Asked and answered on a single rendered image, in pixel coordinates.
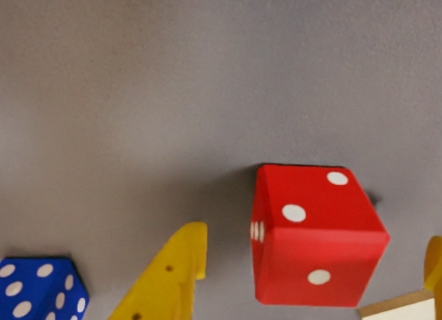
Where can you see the beige flat mat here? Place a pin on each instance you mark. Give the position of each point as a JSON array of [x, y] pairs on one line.
[[414, 306]]

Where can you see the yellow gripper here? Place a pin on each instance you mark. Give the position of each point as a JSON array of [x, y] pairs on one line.
[[165, 289]]

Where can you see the red die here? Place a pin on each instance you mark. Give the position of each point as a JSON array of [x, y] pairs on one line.
[[316, 239]]

